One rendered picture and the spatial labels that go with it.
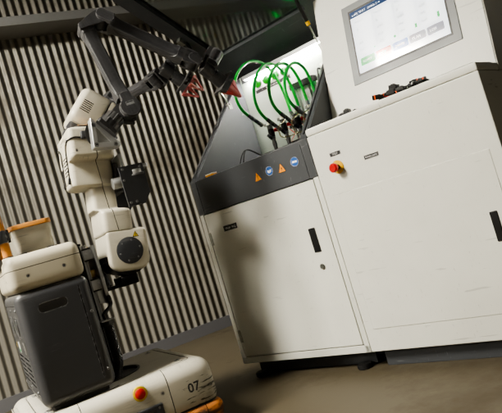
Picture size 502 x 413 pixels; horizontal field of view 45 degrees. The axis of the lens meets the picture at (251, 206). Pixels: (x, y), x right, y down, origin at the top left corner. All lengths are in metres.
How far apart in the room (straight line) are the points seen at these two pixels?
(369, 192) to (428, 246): 0.29
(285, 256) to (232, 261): 0.31
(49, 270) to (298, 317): 1.05
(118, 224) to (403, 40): 1.31
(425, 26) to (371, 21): 0.24
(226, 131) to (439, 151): 1.28
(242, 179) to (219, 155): 0.39
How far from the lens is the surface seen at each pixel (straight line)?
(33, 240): 2.32
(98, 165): 2.43
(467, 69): 2.10
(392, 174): 2.23
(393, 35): 2.52
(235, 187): 2.65
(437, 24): 2.44
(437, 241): 2.20
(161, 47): 2.48
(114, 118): 2.31
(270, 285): 2.64
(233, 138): 3.09
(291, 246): 2.52
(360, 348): 2.48
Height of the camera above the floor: 0.69
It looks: 1 degrees up
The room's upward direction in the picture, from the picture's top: 17 degrees counter-clockwise
